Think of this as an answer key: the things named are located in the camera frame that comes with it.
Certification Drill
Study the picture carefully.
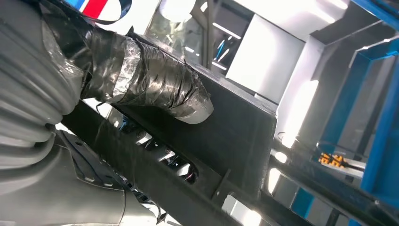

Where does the blue metal shelf rack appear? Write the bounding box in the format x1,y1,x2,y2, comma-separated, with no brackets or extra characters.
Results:
318,0,399,207

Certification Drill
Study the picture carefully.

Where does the small orange object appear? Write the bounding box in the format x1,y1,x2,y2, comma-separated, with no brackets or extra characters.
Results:
318,152,347,170

